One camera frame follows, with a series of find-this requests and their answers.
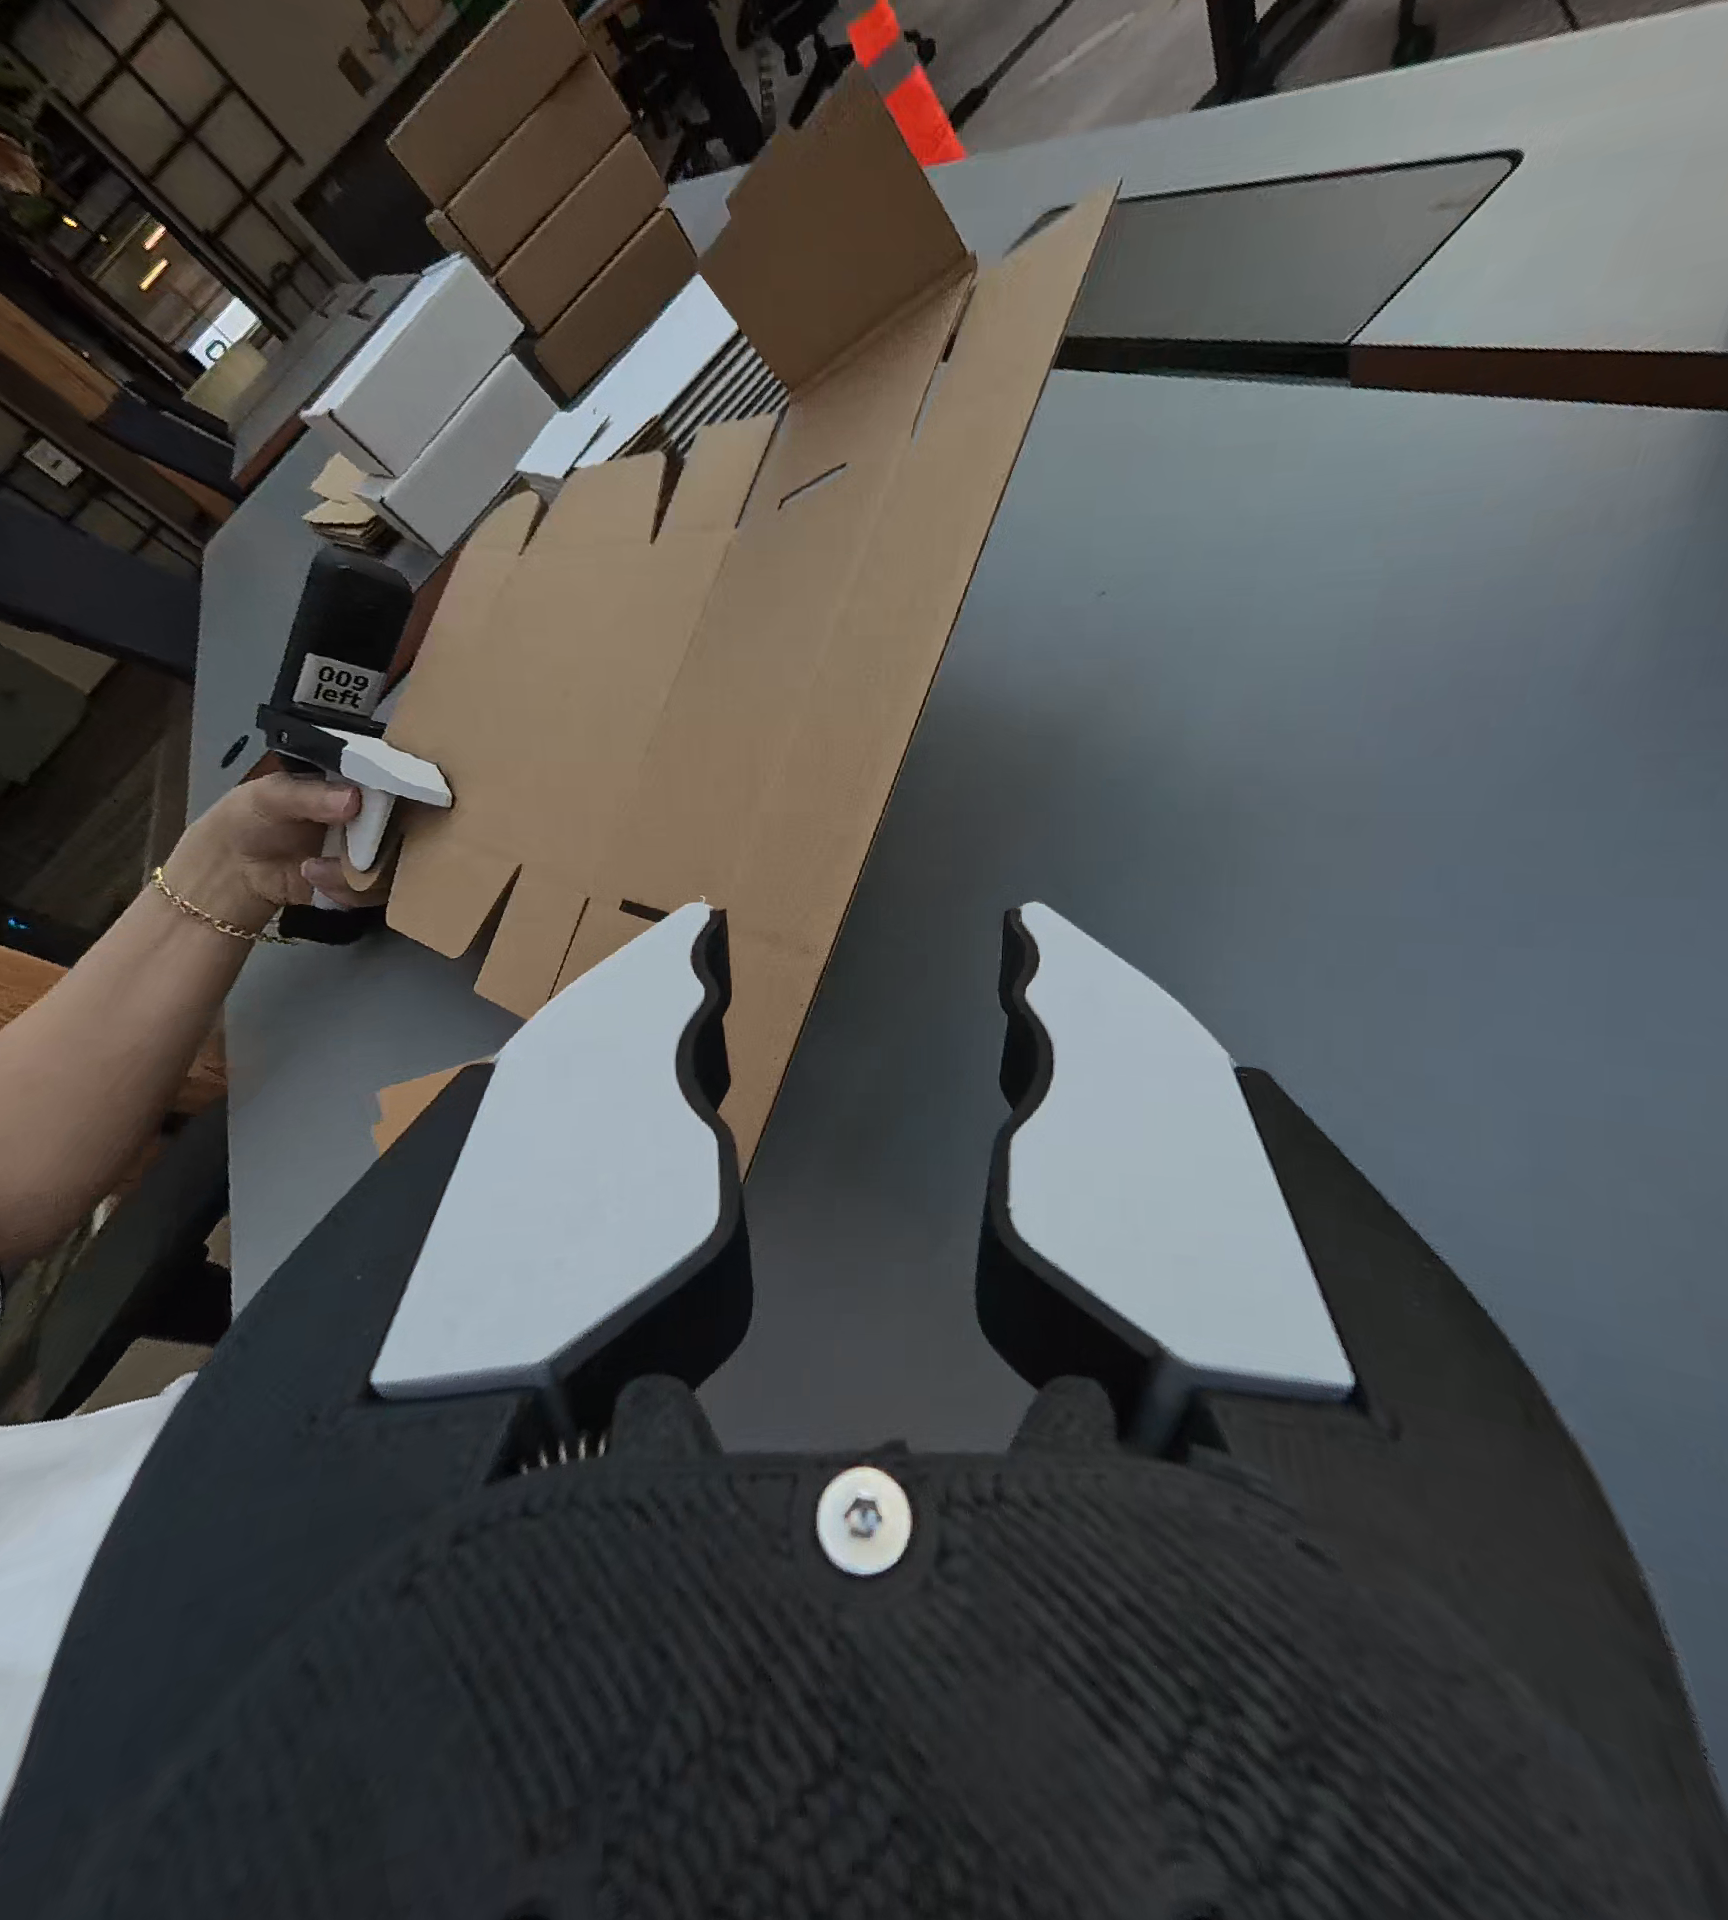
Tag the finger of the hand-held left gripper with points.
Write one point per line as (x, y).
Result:
(402, 774)

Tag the brown cardboard scraps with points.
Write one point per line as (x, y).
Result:
(338, 514)

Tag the folded white cardboard box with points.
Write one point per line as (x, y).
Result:
(466, 448)
(414, 359)

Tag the stack of flat cardboard sheets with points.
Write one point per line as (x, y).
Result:
(667, 359)

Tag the orange reflective cone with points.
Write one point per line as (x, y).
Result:
(911, 88)

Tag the folded brown cardboard box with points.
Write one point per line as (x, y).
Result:
(619, 306)
(583, 242)
(488, 104)
(549, 173)

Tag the person's left forearm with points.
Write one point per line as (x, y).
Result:
(72, 1048)

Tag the person's left hand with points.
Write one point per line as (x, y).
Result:
(259, 854)

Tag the small brown cardboard piece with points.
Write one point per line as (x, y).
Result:
(425, 1104)

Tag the black office chair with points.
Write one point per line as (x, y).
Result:
(747, 72)

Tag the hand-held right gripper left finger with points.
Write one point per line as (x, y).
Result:
(580, 1187)

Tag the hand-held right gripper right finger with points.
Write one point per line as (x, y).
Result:
(1161, 1187)

